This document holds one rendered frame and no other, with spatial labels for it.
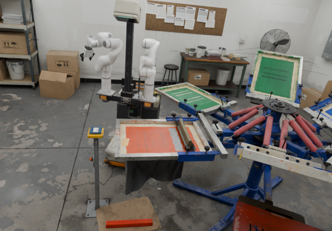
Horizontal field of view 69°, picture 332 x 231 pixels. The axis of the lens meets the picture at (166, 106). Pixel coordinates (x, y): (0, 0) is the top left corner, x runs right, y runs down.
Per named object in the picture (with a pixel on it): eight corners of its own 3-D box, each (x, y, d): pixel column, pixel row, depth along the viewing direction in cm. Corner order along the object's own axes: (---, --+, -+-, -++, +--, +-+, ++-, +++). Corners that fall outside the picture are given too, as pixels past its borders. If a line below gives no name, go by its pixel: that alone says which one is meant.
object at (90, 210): (85, 217, 241) (80, 137, 200) (88, 200, 260) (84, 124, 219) (107, 216, 245) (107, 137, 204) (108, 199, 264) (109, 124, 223)
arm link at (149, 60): (160, 38, 226) (140, 36, 225) (156, 78, 227) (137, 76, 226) (159, 42, 241) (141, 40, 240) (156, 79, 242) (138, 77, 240)
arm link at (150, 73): (154, 86, 232) (156, 70, 225) (141, 85, 231) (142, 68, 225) (155, 82, 241) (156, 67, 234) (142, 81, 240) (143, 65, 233)
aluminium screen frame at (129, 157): (114, 161, 179) (114, 157, 177) (116, 122, 230) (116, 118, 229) (214, 159, 194) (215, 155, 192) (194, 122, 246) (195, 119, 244)
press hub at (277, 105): (234, 224, 253) (273, 111, 195) (221, 196, 287) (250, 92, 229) (268, 221, 260) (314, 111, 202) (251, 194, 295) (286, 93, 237)
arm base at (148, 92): (144, 94, 252) (145, 80, 245) (155, 96, 251) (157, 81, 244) (140, 99, 238) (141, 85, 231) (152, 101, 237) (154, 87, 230)
